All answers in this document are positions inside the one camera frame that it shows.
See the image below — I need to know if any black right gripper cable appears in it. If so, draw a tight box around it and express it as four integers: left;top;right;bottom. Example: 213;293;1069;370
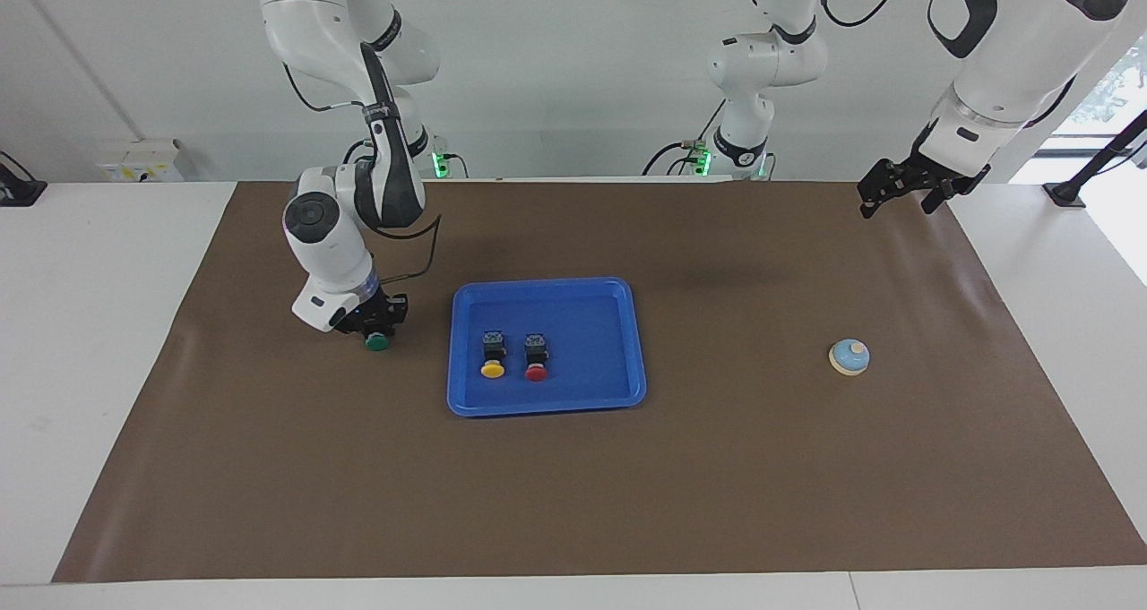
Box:
372;213;443;284

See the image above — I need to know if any light blue call bell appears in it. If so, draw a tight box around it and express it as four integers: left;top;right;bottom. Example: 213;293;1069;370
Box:
828;339;872;377

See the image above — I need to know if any black clamp mount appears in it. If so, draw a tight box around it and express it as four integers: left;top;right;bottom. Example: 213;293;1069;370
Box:
0;150;47;208

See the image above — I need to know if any bright window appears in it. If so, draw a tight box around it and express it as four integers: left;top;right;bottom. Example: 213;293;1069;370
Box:
1053;32;1147;159

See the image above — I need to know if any black left base cable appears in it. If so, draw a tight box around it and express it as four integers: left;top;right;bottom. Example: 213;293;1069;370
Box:
642;98;729;178

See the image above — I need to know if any black camera stand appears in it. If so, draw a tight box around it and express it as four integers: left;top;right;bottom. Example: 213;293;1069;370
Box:
1042;108;1147;210

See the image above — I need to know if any brown table mat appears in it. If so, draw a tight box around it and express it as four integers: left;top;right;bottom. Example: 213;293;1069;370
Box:
52;180;1147;584

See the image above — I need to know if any blue plastic tray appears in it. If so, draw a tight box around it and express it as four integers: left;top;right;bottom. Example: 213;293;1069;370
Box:
446;277;648;417

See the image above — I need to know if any yellow push button switch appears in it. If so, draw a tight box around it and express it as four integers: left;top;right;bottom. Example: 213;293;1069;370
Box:
480;330;508;380

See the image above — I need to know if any white wall socket box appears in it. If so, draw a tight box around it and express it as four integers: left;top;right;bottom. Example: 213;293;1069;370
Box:
97;139;185;184

